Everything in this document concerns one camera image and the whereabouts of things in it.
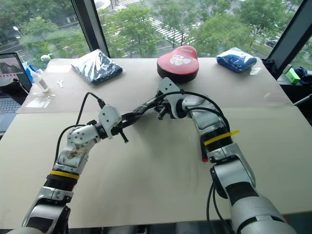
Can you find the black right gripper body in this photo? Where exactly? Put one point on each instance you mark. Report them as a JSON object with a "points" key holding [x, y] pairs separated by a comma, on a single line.
{"points": [[163, 110]]}

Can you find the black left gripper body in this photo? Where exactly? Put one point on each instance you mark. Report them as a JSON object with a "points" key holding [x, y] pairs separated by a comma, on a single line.
{"points": [[120, 126]]}

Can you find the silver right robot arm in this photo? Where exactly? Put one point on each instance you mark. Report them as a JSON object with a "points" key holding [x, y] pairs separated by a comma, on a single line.
{"points": [[243, 170]]}

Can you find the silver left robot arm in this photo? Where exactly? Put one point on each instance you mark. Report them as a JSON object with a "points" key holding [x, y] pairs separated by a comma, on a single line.
{"points": [[73, 146]]}

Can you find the yellow zip tie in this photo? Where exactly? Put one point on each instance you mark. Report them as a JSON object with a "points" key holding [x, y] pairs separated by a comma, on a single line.
{"points": [[219, 139]]}

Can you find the red heart-shaped box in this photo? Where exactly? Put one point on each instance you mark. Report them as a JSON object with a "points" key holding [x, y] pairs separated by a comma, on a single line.
{"points": [[177, 64]]}

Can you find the bagged blue white garment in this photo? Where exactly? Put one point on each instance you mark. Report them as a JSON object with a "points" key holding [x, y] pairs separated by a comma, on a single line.
{"points": [[97, 67]]}

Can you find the small white plastic piece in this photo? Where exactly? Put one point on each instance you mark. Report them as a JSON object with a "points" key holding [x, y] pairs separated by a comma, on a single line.
{"points": [[60, 83]]}

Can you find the clear plastic packet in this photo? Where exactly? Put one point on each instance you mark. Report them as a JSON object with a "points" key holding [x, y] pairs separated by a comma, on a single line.
{"points": [[37, 102]]}

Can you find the bagged blue white cloth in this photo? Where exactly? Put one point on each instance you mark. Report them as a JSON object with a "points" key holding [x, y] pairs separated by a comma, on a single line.
{"points": [[236, 59]]}

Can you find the white squeeze bottle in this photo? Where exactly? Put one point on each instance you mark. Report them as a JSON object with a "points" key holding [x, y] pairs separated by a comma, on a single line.
{"points": [[41, 83]]}

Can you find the black window pillar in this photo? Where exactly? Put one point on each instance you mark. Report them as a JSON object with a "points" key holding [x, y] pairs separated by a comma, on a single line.
{"points": [[290, 36], [91, 26]]}

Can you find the blue plastic bag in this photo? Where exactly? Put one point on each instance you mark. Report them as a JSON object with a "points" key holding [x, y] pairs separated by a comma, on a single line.
{"points": [[30, 70]]}

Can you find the open laptop computer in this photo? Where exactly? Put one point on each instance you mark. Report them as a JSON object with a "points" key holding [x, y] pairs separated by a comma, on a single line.
{"points": [[9, 68]]}

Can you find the green box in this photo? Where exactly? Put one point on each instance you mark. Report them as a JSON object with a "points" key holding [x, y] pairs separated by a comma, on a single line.
{"points": [[293, 76]]}

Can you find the dark side table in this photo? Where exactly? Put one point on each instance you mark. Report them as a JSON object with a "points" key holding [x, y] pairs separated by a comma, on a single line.
{"points": [[296, 91]]}

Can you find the grey metal rod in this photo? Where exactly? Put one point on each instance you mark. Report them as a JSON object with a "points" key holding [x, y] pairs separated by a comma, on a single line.
{"points": [[303, 99]]}

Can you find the dark blue crumpled cloth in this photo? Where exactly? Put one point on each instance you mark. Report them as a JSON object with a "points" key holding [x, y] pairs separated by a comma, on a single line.
{"points": [[304, 74]]}

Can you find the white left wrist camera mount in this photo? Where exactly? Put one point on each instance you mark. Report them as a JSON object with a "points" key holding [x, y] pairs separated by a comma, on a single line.
{"points": [[109, 117]]}

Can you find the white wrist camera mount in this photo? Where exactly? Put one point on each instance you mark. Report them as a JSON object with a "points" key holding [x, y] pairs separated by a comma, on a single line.
{"points": [[168, 86], [109, 117]]}

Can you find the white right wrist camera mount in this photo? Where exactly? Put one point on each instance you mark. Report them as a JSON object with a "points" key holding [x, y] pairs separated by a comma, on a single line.
{"points": [[168, 86]]}

